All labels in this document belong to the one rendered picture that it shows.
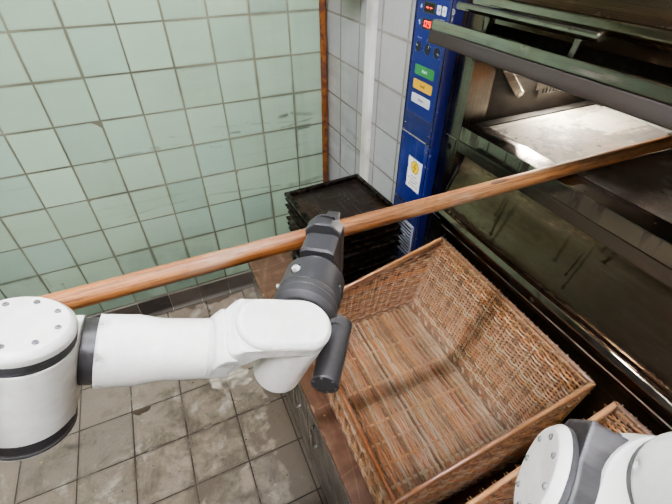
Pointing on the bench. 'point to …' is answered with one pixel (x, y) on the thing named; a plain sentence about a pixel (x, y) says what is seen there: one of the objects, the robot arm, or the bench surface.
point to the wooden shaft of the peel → (90, 293)
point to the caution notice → (414, 174)
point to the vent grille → (405, 236)
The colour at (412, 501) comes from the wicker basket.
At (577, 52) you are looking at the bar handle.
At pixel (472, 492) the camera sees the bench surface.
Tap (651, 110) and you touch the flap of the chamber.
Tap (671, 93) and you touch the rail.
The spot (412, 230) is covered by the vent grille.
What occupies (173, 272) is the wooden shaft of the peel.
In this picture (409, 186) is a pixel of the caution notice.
